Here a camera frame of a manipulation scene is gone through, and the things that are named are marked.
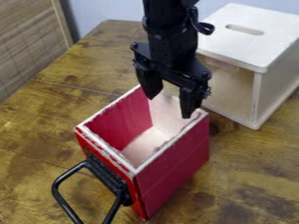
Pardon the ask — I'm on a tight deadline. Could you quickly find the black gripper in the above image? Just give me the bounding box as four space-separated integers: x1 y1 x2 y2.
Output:
131 30 211 119

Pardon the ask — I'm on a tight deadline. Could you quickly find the red wooden drawer box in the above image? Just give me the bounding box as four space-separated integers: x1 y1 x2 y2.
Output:
75 86 210 220

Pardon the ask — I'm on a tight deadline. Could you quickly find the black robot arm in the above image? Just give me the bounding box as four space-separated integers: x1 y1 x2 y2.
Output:
131 0 215 119

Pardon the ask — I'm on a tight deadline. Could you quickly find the black cable loop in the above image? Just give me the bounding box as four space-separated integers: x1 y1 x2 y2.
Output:
188 7 216 36

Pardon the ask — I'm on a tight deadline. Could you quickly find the light wooden cabinet frame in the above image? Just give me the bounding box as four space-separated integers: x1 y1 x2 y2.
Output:
198 3 299 130

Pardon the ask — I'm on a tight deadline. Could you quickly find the black metal drawer handle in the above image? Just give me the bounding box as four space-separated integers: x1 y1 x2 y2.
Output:
51 156 134 224

